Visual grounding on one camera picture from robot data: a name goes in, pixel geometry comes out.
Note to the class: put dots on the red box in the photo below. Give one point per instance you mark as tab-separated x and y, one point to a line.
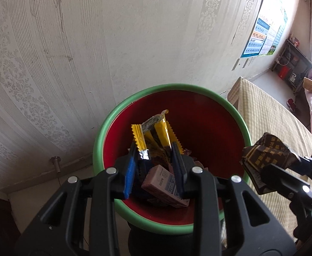
283	72

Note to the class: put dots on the yellow checked tablecloth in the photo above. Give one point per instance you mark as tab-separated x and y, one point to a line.
265	117

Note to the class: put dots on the dark storage cabinet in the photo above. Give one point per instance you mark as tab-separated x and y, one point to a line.
297	64

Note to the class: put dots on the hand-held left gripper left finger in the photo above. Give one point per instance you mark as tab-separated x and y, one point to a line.
129	176

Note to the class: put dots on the red slippers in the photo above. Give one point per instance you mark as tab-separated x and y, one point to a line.
292	105

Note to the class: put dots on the yellow snack wrapper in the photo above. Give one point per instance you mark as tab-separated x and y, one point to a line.
160	133

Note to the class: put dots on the torn pink drink carton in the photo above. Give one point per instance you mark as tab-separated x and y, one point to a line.
161	182

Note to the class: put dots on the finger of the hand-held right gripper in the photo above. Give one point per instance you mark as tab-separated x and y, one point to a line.
281	178
300	161

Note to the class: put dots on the crushed brown drink carton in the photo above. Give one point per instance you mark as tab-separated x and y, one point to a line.
265	152

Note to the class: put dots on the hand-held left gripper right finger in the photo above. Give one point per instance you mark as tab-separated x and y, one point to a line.
177	170

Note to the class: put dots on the white wall outlet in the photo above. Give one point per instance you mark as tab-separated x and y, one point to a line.
248	62

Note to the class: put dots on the metal door stop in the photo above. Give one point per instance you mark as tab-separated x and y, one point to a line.
55	164

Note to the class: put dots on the red bin with green rim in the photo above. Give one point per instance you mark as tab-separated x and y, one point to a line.
212	128

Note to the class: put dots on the blue wall poster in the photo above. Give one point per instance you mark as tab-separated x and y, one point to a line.
268	32

